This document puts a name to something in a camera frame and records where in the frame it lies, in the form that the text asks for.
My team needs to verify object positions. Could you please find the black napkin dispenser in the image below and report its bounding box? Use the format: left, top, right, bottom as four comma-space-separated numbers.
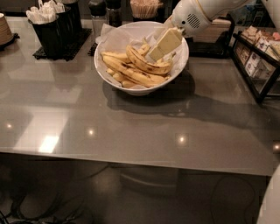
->
186, 14, 235, 59

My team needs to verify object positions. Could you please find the long front banana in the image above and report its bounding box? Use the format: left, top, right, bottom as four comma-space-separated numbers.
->
102, 56, 167, 88

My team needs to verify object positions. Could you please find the stack of paper cups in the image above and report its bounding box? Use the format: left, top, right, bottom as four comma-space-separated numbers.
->
0, 13, 14, 46

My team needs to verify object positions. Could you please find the back small banana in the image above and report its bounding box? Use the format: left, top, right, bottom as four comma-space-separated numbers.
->
137, 38, 151, 56

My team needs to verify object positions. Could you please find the small banana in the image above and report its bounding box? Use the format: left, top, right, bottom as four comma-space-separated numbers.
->
106, 68, 136, 88
137, 38, 151, 56

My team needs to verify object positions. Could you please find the black cutlery holder front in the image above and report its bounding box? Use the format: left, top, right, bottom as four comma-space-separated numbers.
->
29, 7, 74, 56

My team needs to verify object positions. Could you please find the white paper liner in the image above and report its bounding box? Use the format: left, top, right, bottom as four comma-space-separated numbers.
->
95, 22, 187, 90

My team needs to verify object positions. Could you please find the wooden stirrer holder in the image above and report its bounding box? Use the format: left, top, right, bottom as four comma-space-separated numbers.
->
129, 0, 164, 21

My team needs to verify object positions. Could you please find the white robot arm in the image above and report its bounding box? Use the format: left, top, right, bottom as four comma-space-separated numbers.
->
148, 0, 252, 61

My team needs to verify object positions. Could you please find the black rubber mat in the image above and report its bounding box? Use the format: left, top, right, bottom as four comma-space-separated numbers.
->
32, 28, 92, 61

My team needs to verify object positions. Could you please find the salt shaker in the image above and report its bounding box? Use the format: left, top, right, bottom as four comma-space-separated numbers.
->
88, 0, 107, 38

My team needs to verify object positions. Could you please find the white plastic cutlery bundle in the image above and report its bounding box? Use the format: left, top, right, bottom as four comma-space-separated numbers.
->
25, 0, 66, 25

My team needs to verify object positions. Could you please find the white bowl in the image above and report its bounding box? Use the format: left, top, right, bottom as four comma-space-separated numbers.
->
94, 20, 190, 97

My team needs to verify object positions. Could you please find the black sachet rack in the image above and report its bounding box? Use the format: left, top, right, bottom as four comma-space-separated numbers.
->
231, 26, 280, 103

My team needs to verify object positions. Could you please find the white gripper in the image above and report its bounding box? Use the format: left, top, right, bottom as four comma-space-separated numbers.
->
146, 0, 212, 62

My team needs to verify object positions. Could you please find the lower small banana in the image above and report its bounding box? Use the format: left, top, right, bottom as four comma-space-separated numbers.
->
106, 68, 136, 88

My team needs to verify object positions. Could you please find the black cutlery holder rear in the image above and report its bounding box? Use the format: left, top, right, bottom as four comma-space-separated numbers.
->
64, 0, 82, 36

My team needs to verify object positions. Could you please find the left upper banana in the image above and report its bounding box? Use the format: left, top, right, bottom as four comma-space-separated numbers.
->
101, 51, 130, 63

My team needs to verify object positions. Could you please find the top curved spotted banana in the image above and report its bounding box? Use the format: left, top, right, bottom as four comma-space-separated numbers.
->
126, 45, 173, 75

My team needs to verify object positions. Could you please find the black cutlery holder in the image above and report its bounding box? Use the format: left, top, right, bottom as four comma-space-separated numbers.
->
64, 0, 82, 36
29, 7, 74, 56

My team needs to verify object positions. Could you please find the pepper shaker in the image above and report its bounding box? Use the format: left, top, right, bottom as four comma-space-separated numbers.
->
105, 0, 122, 27

